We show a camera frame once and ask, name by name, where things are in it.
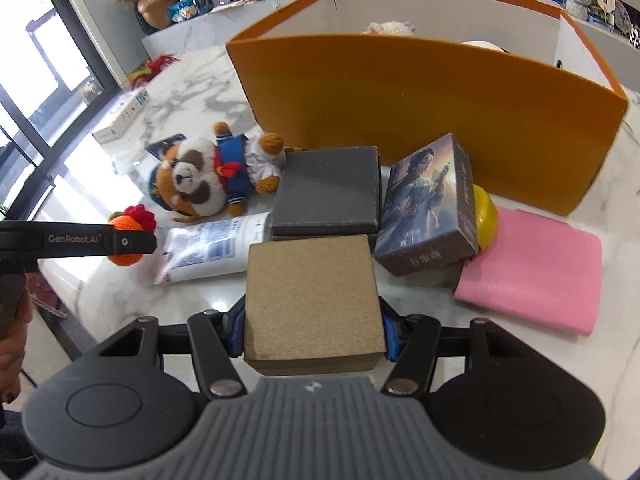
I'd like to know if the illustrated card box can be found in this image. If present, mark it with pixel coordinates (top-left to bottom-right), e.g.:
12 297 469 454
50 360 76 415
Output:
373 133 480 277

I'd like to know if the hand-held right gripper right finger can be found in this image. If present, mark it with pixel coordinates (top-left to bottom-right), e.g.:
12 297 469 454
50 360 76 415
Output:
380 296 533 395

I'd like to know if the white printed tube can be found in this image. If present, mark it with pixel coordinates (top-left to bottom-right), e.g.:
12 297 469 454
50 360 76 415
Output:
154 211 274 286

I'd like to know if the white bunny plush toy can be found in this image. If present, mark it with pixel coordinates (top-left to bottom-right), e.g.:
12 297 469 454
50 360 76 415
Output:
362 20 417 36

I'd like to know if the blue snack packet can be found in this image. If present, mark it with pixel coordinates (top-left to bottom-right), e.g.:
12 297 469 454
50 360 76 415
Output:
167 0 199 24

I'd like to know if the white black plush toy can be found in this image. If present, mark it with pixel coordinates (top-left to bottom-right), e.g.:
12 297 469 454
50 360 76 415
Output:
462 39 509 55

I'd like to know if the blue flat packet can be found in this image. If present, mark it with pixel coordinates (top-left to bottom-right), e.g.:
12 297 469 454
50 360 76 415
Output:
146 133 187 162

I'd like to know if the orange storage box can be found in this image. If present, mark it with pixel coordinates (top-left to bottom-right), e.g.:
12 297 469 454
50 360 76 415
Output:
226 0 630 217

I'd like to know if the small white carton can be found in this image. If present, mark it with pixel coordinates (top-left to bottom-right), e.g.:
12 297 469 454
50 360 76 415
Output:
92 88 151 146

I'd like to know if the orange crocheted toy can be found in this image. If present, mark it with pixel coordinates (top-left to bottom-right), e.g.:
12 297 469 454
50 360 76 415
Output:
107 204 157 267

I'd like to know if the bronze round vase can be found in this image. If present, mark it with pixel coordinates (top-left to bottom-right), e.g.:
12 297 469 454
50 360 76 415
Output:
137 0 179 30

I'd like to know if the pink folded cloth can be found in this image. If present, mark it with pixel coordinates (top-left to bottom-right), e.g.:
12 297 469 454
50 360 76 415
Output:
453 205 604 336

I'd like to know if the black window frame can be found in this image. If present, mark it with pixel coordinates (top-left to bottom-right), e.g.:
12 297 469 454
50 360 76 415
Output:
0 0 127 222

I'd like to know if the raccoon plush toy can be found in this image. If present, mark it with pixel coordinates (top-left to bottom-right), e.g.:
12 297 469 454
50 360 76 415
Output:
148 121 302 224

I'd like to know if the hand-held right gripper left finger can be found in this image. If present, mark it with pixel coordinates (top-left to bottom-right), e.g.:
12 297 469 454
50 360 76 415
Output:
100 296 247 401

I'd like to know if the person's left hand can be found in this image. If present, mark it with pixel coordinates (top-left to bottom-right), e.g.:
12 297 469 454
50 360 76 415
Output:
0 304 34 407

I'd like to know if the dark grey square box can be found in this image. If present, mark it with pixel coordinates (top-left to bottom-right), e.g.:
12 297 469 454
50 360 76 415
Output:
269 146 384 242

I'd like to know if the yellow tape measure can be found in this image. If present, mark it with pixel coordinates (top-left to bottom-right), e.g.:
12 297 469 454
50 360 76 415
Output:
472 184 500 252

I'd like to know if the brown cork box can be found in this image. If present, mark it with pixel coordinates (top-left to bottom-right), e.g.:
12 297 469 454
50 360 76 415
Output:
244 234 387 377

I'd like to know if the colourful feather toy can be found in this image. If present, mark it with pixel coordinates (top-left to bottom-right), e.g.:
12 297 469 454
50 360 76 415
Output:
127 53 181 86

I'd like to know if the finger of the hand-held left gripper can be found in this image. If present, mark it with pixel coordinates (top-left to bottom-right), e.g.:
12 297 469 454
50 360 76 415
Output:
102 225 157 258

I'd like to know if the white marble media cabinet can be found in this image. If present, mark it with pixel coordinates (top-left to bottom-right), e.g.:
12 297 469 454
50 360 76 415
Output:
140 0 640 57

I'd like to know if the clear glass plate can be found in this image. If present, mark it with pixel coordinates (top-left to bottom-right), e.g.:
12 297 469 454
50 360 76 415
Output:
613 0 634 36

